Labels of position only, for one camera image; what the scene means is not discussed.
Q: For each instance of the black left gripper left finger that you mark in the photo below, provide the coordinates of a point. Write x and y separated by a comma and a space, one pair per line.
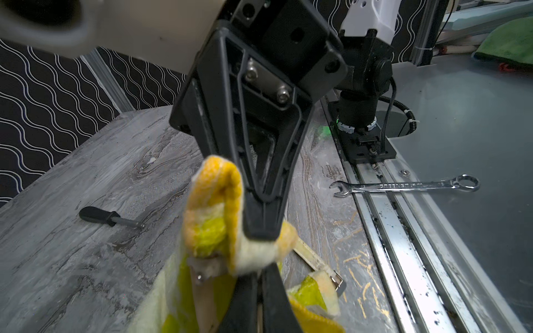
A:
242, 313

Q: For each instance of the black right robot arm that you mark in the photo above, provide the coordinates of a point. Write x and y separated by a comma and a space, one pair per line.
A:
366, 35

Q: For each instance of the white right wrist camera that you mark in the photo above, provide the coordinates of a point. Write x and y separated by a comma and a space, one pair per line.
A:
167, 33

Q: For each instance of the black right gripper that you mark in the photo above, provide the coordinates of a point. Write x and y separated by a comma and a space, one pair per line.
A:
249, 97

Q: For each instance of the yellow green white towel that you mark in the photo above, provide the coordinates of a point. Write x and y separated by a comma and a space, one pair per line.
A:
193, 291

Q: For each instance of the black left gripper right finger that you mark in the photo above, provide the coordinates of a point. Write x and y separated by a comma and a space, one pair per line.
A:
279, 304

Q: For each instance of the green cloth on desk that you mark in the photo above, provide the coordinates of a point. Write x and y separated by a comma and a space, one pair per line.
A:
509, 46

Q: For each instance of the silver combination wrench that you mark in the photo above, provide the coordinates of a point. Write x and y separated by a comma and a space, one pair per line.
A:
462, 182

